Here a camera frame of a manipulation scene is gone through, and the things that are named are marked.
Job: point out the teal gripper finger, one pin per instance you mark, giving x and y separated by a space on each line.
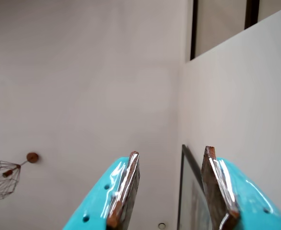
99 196
245 206

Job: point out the black framed picture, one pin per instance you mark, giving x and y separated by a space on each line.
191 196

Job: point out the round recessed ceiling spotlight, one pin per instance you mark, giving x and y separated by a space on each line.
162 225

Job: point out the round wooden ceiling rose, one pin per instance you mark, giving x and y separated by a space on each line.
32 157

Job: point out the black window frame post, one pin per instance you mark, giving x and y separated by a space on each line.
251 13
194 28

